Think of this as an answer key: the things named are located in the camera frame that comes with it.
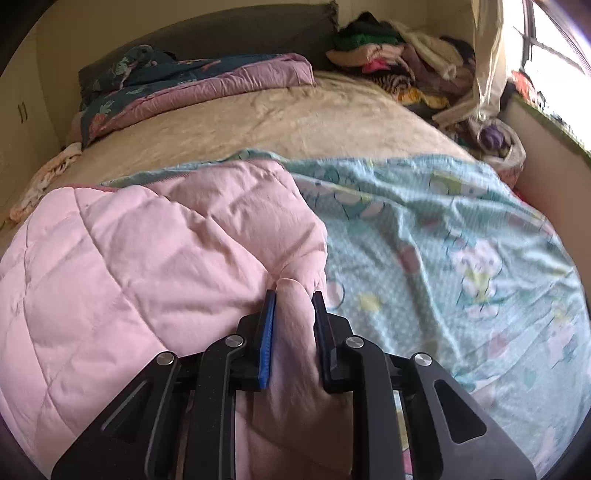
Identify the window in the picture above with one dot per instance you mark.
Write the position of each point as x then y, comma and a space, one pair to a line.
554, 83

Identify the bed with beige sheet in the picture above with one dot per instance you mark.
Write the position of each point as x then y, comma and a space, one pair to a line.
277, 120

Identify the white bag with purple cloth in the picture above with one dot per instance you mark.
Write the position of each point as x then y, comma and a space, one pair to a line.
508, 152

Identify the pile of mixed clothes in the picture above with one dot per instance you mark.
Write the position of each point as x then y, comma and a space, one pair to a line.
392, 50

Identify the white wardrobe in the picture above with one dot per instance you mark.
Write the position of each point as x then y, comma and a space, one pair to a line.
23, 115

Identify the dark floral quilt mauve backing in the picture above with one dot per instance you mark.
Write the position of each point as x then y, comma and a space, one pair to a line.
184, 87

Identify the orange and white cloth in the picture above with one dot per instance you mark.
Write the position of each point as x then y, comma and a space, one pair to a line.
51, 170

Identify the dark grey headboard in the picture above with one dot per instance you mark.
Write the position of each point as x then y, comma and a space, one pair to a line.
231, 32

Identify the cream curtain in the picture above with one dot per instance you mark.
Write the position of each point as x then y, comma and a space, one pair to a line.
489, 46

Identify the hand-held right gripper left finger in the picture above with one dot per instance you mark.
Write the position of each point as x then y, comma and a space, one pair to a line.
268, 341

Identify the pink teal cartoon print quilt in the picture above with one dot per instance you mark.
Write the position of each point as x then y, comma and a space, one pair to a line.
138, 258

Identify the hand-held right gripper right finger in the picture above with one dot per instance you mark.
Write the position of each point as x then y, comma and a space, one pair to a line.
323, 341

